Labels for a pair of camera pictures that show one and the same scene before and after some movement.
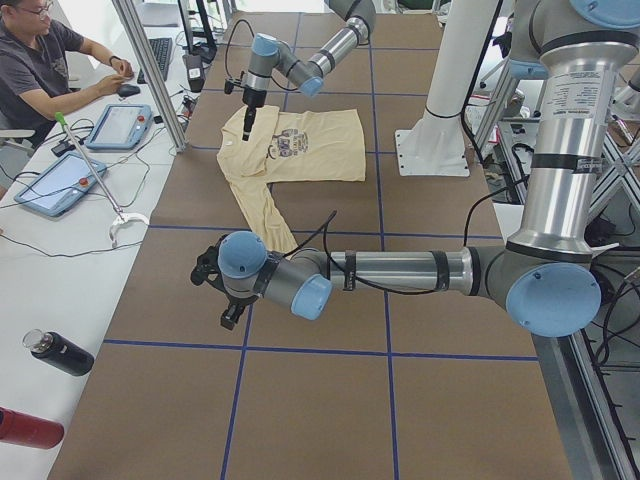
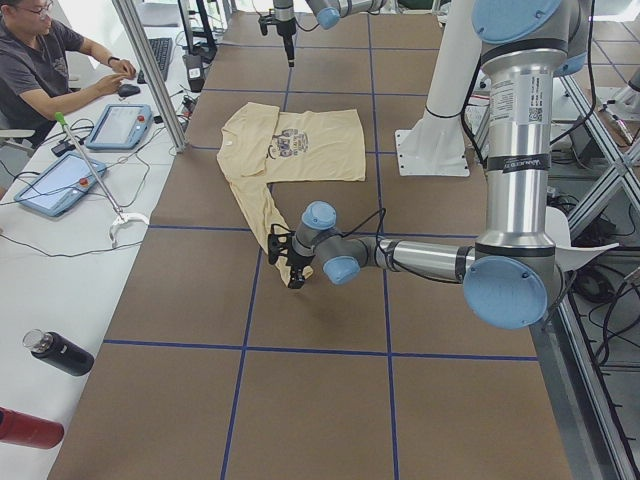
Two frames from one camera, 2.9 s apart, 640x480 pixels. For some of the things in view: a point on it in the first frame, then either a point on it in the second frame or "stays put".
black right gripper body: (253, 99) → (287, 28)
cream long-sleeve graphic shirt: (287, 146) stays put
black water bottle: (59, 351) stays put
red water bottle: (27, 430) stays put
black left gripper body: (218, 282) → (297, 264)
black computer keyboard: (161, 51) stays put
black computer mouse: (128, 90) stays put
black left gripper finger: (230, 317) → (294, 275)
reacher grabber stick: (121, 219) stays put
